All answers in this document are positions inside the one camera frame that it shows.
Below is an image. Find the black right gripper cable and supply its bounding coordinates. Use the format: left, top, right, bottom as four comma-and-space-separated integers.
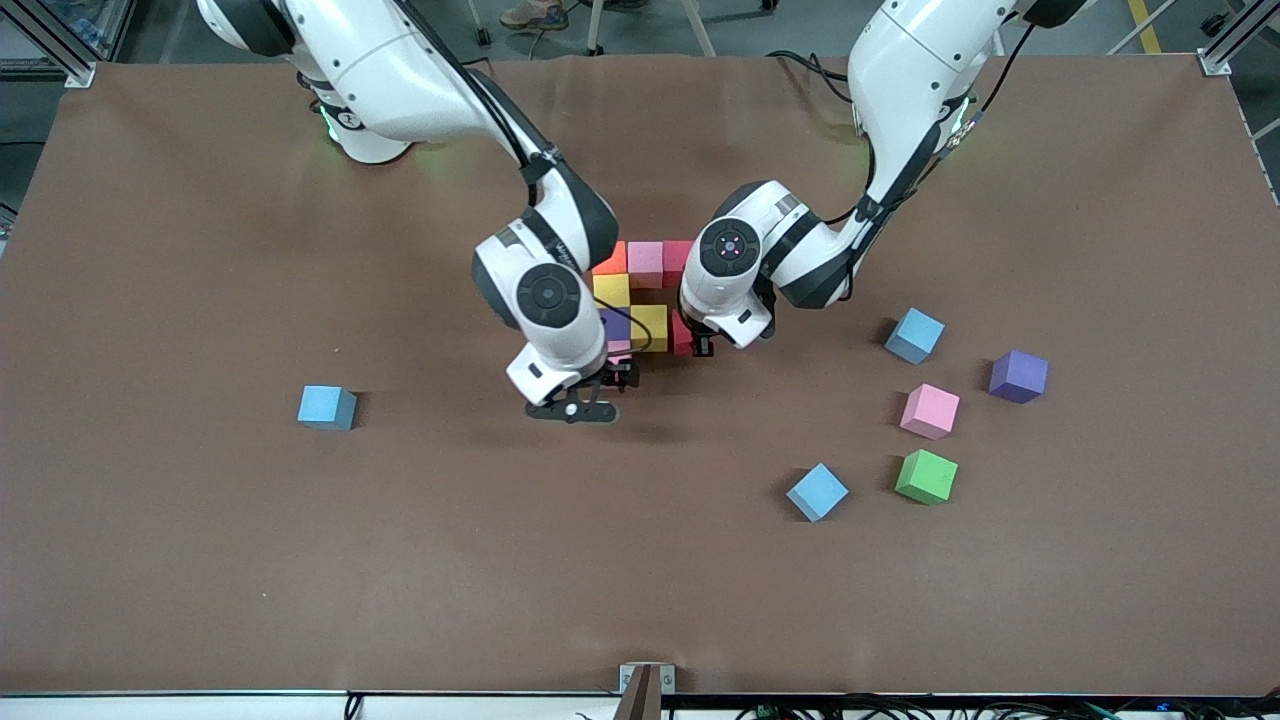
400, 0, 658, 354

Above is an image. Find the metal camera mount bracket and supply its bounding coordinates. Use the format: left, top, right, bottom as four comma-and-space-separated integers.
618, 662, 677, 720

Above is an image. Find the black arm base cable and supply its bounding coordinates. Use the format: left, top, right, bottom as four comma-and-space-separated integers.
768, 48, 853, 103

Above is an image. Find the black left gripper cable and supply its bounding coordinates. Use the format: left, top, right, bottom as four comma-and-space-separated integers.
820, 20, 1037, 226

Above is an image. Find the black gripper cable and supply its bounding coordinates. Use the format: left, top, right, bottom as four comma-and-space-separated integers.
400, 0, 658, 354
820, 20, 1037, 226

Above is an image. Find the brown table cover mat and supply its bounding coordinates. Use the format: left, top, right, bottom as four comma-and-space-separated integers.
0, 52, 1280, 696

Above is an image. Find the aluminium frame post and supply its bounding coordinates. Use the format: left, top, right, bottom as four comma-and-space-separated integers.
1198, 0, 1280, 77
0, 0, 98, 89

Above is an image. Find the green foam cube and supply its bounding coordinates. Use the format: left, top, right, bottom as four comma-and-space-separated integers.
894, 448, 960, 506

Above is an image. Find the blue foam cube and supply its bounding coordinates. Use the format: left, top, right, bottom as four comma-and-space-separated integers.
786, 462, 850, 523
884, 307, 946, 366
297, 385, 358, 432

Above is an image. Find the black cable bundle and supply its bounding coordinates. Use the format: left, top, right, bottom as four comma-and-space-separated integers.
735, 693, 1280, 720

